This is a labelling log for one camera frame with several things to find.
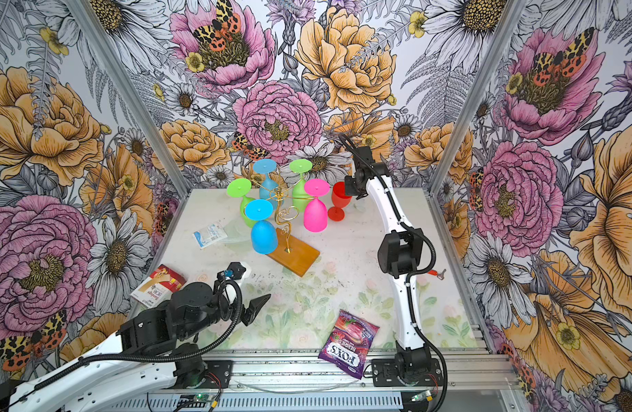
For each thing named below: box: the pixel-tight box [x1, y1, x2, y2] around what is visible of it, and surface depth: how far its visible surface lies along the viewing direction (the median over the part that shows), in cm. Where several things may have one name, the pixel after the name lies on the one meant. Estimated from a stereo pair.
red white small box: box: [129, 263, 187, 309], surface depth 89 cm
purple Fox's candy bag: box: [317, 309, 380, 381], surface depth 79 cm
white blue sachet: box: [192, 222, 228, 249], surface depth 107 cm
